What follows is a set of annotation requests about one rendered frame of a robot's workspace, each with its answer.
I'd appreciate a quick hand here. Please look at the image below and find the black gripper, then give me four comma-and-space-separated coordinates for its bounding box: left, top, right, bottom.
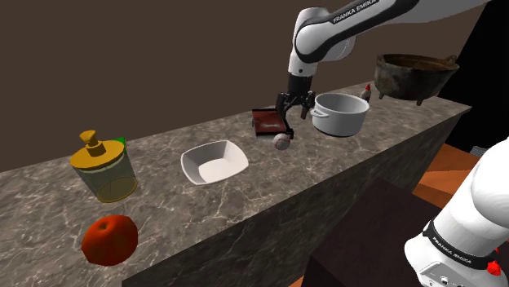
277, 73, 317, 140

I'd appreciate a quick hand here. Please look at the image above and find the dark red book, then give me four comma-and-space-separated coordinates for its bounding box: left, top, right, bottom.
251, 107, 290, 143

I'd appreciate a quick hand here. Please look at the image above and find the white baseball with red stitches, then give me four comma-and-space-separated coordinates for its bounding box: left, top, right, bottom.
272, 133, 292, 151

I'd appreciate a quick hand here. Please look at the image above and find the white cooking pot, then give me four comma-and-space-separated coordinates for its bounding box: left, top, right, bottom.
310, 92, 371, 139

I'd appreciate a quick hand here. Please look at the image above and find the small white red-capped bottle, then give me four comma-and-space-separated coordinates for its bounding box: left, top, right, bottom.
359, 83, 373, 104

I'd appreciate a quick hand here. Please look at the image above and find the white square bowl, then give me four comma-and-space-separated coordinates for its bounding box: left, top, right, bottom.
180, 139, 250, 186

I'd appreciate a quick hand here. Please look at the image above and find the dark rusty cauldron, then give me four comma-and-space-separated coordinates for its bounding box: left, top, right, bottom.
374, 53, 461, 107

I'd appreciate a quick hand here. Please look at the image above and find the yellow-lidded glass dispenser jar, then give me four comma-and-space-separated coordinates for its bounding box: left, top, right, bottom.
69, 130, 139, 204

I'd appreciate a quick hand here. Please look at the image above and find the red apple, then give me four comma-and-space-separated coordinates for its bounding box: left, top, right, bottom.
81, 214, 139, 267

